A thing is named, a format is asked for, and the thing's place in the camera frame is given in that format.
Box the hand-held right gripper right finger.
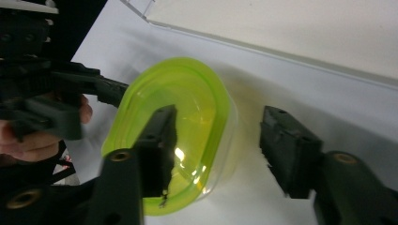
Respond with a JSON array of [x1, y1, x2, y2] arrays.
[[258, 105, 398, 225]]

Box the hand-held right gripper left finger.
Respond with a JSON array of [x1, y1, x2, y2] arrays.
[[84, 104, 178, 225]]

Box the yellow-green oval lidded container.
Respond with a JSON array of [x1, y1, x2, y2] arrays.
[[99, 56, 239, 217]]

